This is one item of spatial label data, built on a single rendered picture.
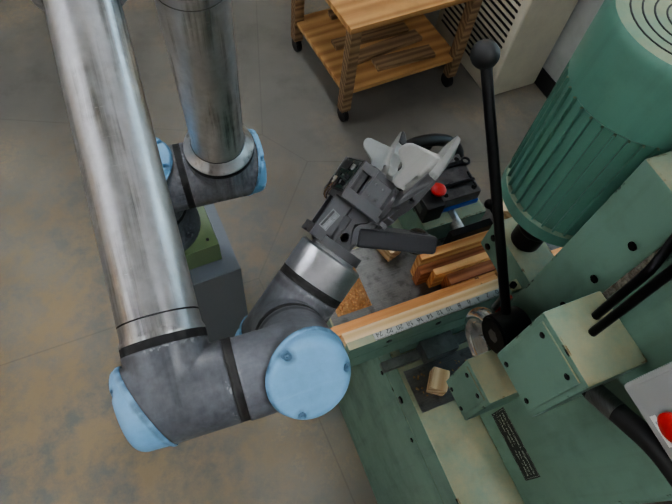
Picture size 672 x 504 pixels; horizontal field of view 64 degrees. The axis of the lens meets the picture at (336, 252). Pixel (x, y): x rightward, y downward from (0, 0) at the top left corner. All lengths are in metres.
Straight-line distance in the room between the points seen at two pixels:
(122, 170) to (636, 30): 0.53
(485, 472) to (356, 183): 0.64
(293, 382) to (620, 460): 0.44
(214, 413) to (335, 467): 1.31
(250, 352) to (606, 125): 0.44
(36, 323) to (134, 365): 1.58
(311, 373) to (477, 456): 0.60
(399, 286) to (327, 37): 1.73
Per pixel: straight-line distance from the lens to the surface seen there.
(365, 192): 0.67
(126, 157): 0.61
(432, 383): 1.06
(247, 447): 1.85
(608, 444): 0.80
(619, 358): 0.65
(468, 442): 1.09
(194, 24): 0.86
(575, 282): 0.78
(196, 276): 1.44
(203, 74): 0.94
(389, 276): 1.05
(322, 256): 0.65
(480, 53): 0.68
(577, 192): 0.73
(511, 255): 0.94
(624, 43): 0.62
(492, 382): 0.83
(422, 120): 2.57
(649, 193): 0.65
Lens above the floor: 1.83
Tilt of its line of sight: 61 degrees down
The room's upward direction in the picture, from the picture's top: 10 degrees clockwise
